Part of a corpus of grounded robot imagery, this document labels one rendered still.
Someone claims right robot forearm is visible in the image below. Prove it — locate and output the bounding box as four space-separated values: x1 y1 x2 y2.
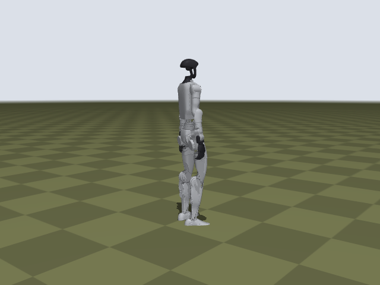
193 109 204 141

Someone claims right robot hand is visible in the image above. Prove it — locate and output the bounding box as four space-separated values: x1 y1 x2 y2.
195 135 205 160

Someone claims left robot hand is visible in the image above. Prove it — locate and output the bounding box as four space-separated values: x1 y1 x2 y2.
179 132 185 152

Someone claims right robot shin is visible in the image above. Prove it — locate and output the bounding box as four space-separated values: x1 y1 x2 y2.
190 178 204 221

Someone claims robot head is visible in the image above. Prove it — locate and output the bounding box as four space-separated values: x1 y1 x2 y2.
180 59 198 84

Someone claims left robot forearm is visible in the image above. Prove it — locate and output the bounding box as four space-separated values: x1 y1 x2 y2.
179 114 186 132

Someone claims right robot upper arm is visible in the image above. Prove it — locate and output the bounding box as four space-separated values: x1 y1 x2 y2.
189 84 201 117

